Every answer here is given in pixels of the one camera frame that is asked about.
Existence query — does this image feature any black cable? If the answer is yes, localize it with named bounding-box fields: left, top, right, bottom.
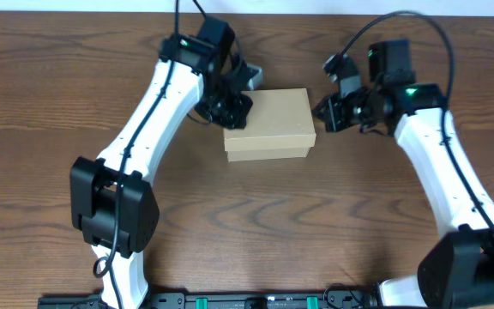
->
left=92, top=0, right=209, bottom=309
left=336, top=10, right=494, bottom=284

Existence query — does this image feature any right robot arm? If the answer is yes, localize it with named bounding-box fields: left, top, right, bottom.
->
left=313, top=39, right=494, bottom=308

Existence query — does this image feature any brown cardboard box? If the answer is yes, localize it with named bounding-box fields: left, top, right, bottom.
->
left=224, top=88, right=316, bottom=162

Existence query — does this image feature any left black cable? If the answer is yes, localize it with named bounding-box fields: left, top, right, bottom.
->
left=92, top=0, right=209, bottom=309

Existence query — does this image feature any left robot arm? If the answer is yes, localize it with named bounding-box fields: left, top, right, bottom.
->
left=69, top=17, right=262, bottom=308

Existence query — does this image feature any black mounting rail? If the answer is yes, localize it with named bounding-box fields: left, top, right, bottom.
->
left=37, top=284, right=382, bottom=309

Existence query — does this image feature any right black cable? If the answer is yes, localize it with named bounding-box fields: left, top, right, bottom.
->
left=336, top=10, right=494, bottom=284

